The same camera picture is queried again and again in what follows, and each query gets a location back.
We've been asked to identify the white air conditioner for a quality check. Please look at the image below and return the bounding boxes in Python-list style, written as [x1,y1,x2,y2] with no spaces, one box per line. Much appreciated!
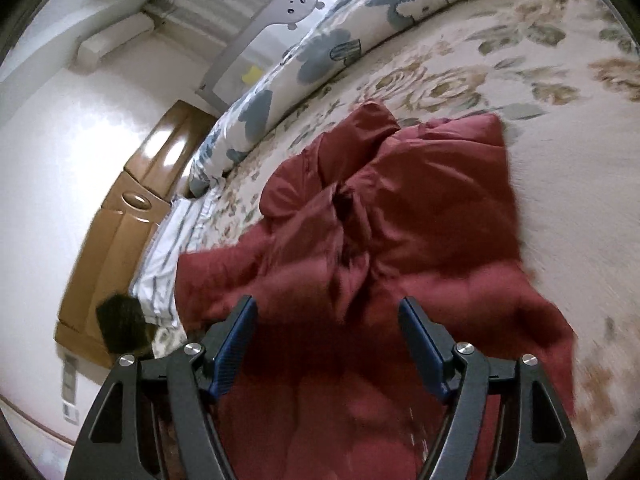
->
[77,12,156,68]

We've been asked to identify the white wall socket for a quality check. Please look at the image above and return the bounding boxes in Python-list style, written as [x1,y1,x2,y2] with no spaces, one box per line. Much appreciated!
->
[60,355,81,423]

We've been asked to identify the dark fuzzy object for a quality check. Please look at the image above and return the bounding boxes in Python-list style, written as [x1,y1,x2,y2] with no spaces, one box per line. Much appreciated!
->
[96,294,156,358]

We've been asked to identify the white quilt with blue flowers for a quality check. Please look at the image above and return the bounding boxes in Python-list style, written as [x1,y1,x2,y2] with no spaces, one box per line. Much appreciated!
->
[187,0,576,198]

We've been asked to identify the grey bed guard rail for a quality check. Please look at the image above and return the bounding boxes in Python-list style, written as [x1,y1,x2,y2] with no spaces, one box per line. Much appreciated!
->
[197,0,361,116]

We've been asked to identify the grey striped white pillow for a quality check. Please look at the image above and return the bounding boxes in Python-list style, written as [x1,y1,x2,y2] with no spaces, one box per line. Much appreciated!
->
[131,195,221,331]

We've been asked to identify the wooden headboard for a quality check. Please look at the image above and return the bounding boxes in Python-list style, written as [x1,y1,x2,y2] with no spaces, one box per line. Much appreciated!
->
[55,100,217,368]

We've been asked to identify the dark red padded jacket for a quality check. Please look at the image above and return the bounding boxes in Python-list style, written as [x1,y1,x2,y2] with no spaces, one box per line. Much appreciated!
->
[150,101,576,480]

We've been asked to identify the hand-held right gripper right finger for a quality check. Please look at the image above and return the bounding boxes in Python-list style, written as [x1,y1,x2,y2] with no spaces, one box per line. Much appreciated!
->
[398,296,588,480]

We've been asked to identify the floral bed sheet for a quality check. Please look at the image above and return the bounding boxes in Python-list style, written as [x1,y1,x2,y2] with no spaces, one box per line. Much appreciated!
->
[150,0,640,480]

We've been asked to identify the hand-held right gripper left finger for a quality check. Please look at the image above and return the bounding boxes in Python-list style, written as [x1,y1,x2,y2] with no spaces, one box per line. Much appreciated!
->
[65,295,258,480]

